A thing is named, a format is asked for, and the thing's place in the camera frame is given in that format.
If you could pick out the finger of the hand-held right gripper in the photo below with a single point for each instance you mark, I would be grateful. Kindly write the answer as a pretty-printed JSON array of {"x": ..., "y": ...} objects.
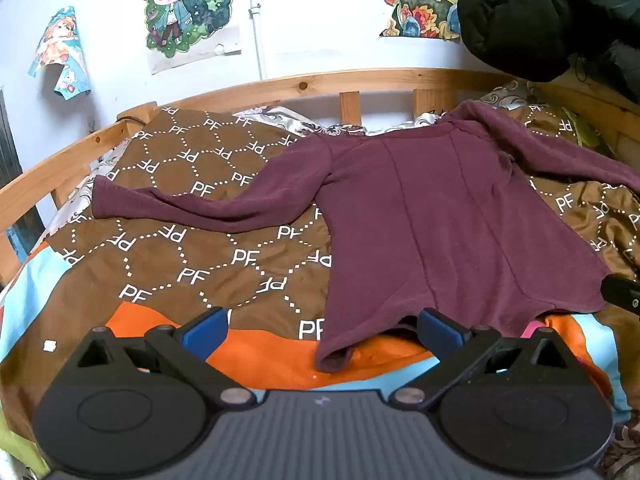
[{"x": 622, "y": 294}]

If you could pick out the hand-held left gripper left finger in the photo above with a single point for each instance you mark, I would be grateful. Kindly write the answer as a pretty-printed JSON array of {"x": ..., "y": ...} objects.
[{"x": 204, "y": 331}]

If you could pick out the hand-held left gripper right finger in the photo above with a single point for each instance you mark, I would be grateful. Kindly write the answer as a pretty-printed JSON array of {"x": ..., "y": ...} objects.
[{"x": 441, "y": 331}]

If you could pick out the wooden bed frame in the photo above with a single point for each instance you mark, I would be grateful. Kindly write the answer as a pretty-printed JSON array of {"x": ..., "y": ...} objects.
[{"x": 300, "y": 87}]

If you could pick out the small white scrap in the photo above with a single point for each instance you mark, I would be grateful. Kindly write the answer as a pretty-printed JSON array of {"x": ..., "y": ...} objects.
[{"x": 49, "y": 346}]

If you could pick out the cartoon figure wall poster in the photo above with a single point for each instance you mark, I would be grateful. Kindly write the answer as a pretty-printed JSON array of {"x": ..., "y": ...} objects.
[{"x": 187, "y": 7}]

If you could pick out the white wall pipe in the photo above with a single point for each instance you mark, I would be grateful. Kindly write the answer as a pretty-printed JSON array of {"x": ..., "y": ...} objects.
[{"x": 256, "y": 15}]

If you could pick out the black padded jacket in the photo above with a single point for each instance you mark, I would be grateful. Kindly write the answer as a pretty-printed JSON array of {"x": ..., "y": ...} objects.
[{"x": 545, "y": 15}]

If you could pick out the curled cartoon wall poster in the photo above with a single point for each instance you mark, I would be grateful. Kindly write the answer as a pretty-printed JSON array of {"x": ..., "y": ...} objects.
[{"x": 60, "y": 52}]

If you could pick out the yellow-green cloth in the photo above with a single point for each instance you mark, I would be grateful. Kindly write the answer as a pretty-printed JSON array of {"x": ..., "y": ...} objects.
[{"x": 582, "y": 132}]

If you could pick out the brown printed blanket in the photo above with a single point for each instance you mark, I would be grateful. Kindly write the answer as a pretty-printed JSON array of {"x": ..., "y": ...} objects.
[{"x": 200, "y": 240}]

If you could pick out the maroon long-sleeve sweater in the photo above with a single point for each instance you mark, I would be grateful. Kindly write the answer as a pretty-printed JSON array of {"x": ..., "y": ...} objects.
[{"x": 425, "y": 220}]

